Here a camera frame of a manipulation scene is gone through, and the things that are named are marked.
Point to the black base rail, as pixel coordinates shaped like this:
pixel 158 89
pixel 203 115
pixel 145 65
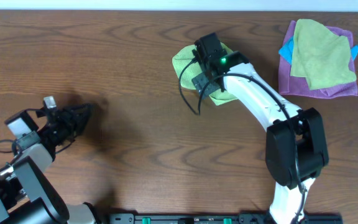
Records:
pixel 222 219

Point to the olive green cloth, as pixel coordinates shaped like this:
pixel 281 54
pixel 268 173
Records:
pixel 320 56

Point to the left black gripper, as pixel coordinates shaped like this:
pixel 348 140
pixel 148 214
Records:
pixel 68 122

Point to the bright green cloth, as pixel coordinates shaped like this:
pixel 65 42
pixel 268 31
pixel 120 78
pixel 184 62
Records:
pixel 183 58

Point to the purple cloth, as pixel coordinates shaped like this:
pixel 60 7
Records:
pixel 289 85

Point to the blue cloth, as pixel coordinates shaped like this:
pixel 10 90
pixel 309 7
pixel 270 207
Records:
pixel 287 51

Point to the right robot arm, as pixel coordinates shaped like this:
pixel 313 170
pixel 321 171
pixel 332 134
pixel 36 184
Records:
pixel 295 148

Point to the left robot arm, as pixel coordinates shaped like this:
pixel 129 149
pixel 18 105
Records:
pixel 26 196

